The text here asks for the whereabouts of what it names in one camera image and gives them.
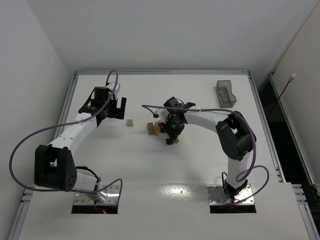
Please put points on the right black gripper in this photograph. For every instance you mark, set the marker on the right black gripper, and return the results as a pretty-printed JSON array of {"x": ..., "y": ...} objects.
[{"x": 171, "y": 132}]

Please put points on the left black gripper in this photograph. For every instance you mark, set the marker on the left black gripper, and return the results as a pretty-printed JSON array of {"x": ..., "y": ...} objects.
[{"x": 116, "y": 110}]

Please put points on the pale wood cube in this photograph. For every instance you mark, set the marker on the pale wood cube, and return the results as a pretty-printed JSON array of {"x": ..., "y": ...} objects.
[{"x": 150, "y": 128}]

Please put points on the light wood cube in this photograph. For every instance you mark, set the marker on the light wood cube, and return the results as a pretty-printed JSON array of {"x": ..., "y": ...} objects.
[{"x": 130, "y": 123}]

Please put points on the grey transparent plastic tray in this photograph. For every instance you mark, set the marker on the grey transparent plastic tray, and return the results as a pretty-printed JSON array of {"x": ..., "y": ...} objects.
[{"x": 225, "y": 96}]

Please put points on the light wood plank block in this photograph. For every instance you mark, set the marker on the light wood plank block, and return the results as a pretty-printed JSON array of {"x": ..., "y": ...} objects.
[{"x": 156, "y": 128}]

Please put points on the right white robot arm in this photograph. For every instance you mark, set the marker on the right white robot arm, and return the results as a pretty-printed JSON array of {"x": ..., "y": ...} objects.
[{"x": 236, "y": 138}]

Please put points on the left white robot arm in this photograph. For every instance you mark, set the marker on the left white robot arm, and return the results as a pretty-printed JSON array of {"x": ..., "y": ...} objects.
[{"x": 54, "y": 165}]

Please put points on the light wood long block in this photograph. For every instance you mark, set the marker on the light wood long block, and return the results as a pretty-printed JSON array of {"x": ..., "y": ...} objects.
[{"x": 177, "y": 140}]

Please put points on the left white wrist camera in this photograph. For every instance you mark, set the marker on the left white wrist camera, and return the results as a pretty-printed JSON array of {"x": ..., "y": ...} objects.
[{"x": 115, "y": 88}]

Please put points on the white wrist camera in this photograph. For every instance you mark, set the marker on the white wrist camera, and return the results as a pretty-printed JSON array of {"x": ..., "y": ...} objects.
[
  {"x": 160, "y": 113},
  {"x": 115, "y": 88}
]

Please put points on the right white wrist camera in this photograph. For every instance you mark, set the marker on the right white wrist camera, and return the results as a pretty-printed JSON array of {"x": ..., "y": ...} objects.
[{"x": 160, "y": 113}]

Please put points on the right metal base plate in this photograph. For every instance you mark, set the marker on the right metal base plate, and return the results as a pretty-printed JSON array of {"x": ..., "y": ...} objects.
[{"x": 217, "y": 197}]

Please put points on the metal base plate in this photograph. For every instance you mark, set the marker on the metal base plate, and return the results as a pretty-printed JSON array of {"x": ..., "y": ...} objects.
[
  {"x": 107, "y": 197},
  {"x": 217, "y": 197}
]

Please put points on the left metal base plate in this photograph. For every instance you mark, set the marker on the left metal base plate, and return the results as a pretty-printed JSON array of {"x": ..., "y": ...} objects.
[{"x": 107, "y": 197}]

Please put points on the black wall cable white plug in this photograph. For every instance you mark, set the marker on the black wall cable white plug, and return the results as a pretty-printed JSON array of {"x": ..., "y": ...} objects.
[{"x": 290, "y": 79}]

